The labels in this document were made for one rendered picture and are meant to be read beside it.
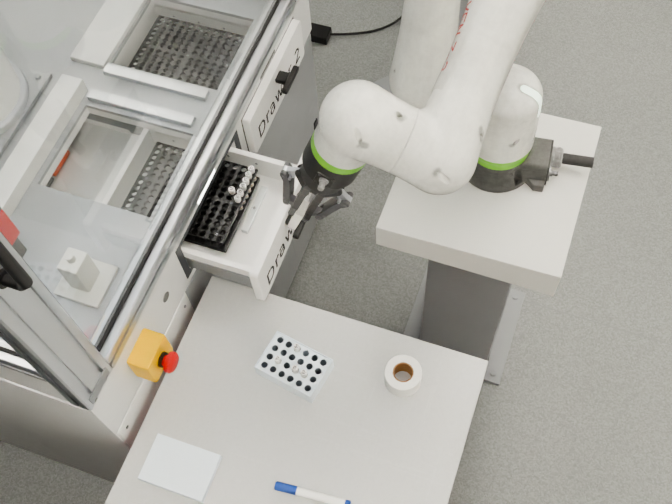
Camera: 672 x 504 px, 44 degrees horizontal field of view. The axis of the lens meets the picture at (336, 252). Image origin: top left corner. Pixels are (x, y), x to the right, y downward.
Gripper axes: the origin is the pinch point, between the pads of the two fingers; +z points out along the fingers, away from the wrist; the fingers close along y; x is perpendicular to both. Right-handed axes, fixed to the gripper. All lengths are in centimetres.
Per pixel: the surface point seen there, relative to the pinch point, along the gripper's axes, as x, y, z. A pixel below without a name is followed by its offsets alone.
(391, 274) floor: 42, 39, 91
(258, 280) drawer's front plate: -10.9, -1.2, 9.1
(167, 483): -48, -1, 24
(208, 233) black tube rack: -4.2, -13.3, 14.7
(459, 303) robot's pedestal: 23, 49, 51
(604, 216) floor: 82, 92, 71
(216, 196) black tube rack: 3.9, -15.1, 15.3
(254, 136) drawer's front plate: 21.2, -13.7, 17.5
